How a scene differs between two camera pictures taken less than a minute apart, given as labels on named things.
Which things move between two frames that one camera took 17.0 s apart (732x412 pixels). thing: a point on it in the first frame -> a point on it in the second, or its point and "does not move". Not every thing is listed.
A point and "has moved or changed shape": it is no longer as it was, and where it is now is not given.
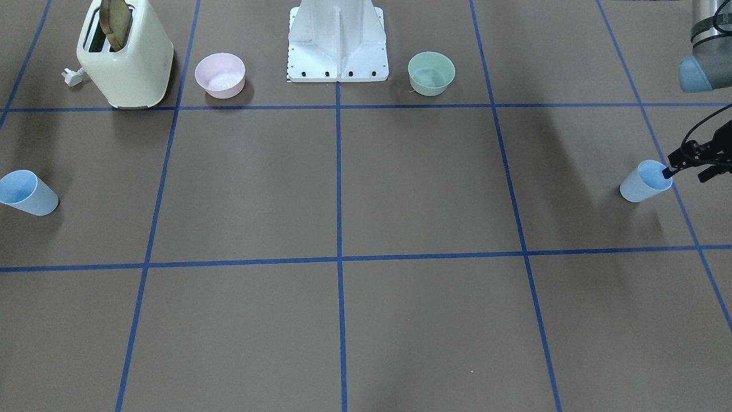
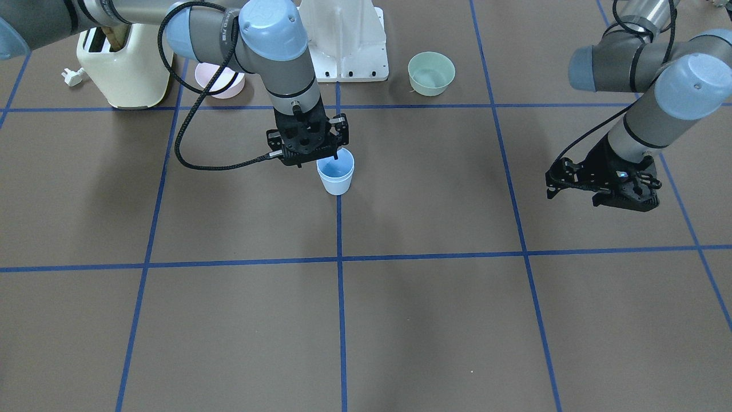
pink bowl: [222, 75] does not move
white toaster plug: [72, 77] does not move
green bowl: [430, 72] does not move
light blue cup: [646, 181] has moved or changed shape
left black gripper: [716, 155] -> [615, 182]
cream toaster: [136, 76] does not move
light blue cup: [22, 190] -> [337, 174]
